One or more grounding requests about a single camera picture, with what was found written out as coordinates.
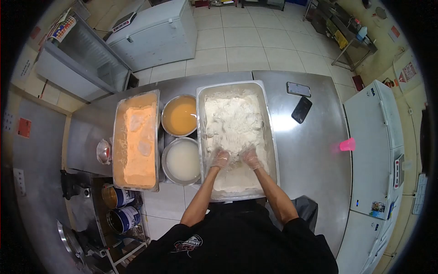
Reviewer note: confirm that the steel work table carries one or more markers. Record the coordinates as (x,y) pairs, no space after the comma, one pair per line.
(301,150)

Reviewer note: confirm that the blue labelled tin can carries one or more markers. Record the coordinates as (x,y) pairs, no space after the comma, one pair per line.
(118,197)
(124,220)

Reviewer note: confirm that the person's left fingers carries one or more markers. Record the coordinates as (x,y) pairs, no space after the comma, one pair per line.
(222,154)

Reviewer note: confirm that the black smartphone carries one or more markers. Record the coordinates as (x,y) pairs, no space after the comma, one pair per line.
(301,109)

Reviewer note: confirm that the person's left hand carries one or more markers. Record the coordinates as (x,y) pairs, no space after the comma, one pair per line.
(220,159)

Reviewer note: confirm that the person's right hand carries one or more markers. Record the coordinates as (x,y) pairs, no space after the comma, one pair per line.
(251,159)

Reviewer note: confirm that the steel machine with disc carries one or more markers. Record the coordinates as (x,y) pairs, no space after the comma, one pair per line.
(80,245)

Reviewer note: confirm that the white chest freezer with scale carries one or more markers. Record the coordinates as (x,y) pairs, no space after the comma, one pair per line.
(374,171)

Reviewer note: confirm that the smartphone with lit screen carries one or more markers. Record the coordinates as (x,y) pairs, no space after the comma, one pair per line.
(298,89)

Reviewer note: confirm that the pink plastic cup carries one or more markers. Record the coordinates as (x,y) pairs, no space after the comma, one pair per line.
(347,144)

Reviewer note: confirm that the digital kitchen scale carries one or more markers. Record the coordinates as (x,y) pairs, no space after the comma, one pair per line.
(124,20)

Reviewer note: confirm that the glass top display freezer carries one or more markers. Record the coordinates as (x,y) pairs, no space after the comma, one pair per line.
(84,63)

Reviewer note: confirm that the steel tray of white flour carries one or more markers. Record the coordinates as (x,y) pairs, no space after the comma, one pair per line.
(236,137)

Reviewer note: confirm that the steel bowl of orange liquid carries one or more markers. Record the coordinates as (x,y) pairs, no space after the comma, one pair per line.
(179,115)

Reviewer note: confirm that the steel bowl of white liquid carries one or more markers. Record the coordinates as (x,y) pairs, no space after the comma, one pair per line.
(182,161)

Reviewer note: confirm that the person's body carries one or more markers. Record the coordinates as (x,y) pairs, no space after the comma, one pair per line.
(232,241)

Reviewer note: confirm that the steel sink counter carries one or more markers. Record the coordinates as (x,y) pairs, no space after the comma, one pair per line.
(342,30)

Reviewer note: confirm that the plastic wrapped small container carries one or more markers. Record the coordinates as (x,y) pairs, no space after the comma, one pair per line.
(103,152)

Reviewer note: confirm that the person's right fingers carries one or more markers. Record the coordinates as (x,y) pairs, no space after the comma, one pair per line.
(247,154)

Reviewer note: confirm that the steel tray of orange breading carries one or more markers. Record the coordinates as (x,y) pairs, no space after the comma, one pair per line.
(137,140)

